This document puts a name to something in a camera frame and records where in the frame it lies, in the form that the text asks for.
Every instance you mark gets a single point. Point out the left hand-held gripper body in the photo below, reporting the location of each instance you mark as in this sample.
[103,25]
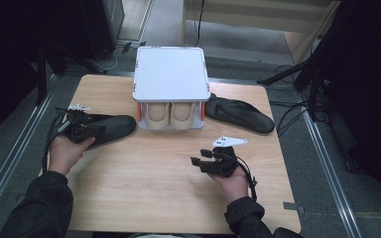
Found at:
[76,132]

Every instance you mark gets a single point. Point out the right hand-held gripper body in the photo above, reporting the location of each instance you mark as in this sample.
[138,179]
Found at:
[223,165]

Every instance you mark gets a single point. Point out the black flip-flop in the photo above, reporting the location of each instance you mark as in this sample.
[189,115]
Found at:
[241,114]
[119,127]

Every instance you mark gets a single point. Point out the cream clog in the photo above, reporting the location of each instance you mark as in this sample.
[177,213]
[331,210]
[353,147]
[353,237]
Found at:
[157,115]
[182,115]

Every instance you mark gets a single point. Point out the white shoe rack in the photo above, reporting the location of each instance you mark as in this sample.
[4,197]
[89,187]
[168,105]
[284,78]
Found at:
[170,72]

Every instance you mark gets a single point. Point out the person's right hand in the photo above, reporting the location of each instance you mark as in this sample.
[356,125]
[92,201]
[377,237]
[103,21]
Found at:
[234,186]

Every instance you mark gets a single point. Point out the person's left hand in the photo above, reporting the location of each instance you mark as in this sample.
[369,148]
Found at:
[63,155]

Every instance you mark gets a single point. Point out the black metal stand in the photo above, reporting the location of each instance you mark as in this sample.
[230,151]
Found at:
[41,76]

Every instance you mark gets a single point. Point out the grey tape strip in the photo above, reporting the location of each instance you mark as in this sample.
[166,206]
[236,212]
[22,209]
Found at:
[292,206]

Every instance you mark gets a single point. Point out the dark cabinet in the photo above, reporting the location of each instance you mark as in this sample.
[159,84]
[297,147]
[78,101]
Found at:
[96,26]

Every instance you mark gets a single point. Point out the black tripod stand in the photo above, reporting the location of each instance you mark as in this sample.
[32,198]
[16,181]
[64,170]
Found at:
[314,86]

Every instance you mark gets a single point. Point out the metal floor rail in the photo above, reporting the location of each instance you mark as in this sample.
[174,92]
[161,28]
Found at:
[13,155]
[330,185]

